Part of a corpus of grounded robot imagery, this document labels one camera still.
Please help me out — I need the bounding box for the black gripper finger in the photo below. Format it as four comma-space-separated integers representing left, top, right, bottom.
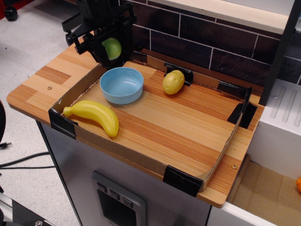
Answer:
83, 37, 110, 69
115, 22, 134, 67

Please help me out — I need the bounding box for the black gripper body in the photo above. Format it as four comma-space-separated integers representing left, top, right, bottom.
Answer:
68, 1, 137, 54

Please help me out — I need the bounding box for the green toy pear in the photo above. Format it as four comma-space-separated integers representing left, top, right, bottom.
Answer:
102, 38, 122, 60

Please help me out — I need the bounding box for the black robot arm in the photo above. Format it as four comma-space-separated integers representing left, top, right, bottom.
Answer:
62, 0, 137, 70

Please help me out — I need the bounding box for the light blue bowl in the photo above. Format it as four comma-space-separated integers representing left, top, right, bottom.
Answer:
100, 67, 144, 105

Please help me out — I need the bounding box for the black caster wheel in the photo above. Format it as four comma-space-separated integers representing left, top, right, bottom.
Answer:
65, 32, 76, 46
4, 6, 18, 21

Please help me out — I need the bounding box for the yellow plastic banana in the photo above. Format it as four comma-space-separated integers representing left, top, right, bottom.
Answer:
63, 100, 119, 137

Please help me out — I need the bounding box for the yellow toy potato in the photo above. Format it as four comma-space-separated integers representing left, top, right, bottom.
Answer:
162, 70, 185, 95

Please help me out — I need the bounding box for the cardboard fence with black tape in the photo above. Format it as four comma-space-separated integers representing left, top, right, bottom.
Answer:
49, 48, 260, 205

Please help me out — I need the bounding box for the black caster wheel far left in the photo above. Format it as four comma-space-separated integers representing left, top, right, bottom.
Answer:
4, 6, 18, 21

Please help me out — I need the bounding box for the wooden shelf board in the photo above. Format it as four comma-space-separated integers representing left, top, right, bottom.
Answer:
155, 0, 289, 34

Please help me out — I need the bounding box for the black power plug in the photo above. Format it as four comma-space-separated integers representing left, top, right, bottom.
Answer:
0, 142, 11, 150

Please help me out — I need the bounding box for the grey toy oven panel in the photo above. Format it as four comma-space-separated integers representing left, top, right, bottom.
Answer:
92, 171, 147, 226

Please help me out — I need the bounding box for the white toy sink counter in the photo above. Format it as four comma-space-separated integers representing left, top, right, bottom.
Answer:
248, 80, 301, 179

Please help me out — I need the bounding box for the orange toy fruit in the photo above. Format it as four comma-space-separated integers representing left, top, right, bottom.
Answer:
295, 178, 301, 192

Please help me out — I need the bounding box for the black floor cable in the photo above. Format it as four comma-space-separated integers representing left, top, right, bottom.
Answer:
0, 151, 55, 170

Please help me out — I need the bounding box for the black upright post right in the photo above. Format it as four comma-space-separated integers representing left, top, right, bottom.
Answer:
259, 0, 301, 106

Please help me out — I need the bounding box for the black base plate with screw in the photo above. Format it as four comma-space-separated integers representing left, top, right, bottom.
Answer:
0, 200, 54, 226

